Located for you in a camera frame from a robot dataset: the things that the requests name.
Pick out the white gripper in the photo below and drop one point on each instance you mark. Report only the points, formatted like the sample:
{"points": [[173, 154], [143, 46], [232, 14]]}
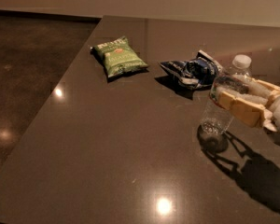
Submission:
{"points": [[248, 113]]}

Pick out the blue crumpled chip bag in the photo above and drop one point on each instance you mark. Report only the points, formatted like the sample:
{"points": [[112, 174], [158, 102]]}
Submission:
{"points": [[194, 74]]}

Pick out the green chip bag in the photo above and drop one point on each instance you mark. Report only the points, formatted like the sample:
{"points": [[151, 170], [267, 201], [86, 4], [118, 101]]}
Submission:
{"points": [[118, 57]]}

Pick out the clear plastic water bottle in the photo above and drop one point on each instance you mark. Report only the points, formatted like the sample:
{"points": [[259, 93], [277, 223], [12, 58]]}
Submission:
{"points": [[227, 86]]}

